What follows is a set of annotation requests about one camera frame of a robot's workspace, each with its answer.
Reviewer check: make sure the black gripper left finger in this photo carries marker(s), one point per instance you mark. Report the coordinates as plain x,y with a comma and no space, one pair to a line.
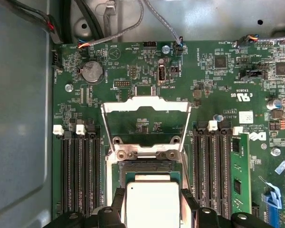
109,217

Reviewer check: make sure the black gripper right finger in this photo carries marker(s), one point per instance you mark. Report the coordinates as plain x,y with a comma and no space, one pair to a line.
209,218

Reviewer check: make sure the silver CPU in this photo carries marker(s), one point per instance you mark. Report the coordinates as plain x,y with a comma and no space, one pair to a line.
152,204

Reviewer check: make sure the RAM slot black clips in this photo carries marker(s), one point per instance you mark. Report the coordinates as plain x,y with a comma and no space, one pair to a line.
93,166
224,166
67,166

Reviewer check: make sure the CPU socket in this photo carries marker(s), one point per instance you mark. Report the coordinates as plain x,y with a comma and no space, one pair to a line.
145,166

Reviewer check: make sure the green RAM stick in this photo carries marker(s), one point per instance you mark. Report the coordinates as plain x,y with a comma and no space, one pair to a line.
241,166

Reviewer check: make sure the silver screw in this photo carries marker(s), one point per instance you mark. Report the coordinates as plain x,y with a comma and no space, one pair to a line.
275,151
69,88
165,49

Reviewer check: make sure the green motherboard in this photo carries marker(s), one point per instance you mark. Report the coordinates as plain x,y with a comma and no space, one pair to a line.
204,107

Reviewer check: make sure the black PC case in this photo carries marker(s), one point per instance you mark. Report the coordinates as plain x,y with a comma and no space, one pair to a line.
19,118

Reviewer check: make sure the silver coin battery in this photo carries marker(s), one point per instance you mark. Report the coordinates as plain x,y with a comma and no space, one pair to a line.
92,71

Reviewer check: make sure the internal USB port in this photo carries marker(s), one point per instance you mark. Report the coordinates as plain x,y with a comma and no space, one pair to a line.
162,74

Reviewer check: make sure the black fan connector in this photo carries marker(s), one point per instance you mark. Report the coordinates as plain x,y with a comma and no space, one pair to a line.
55,59

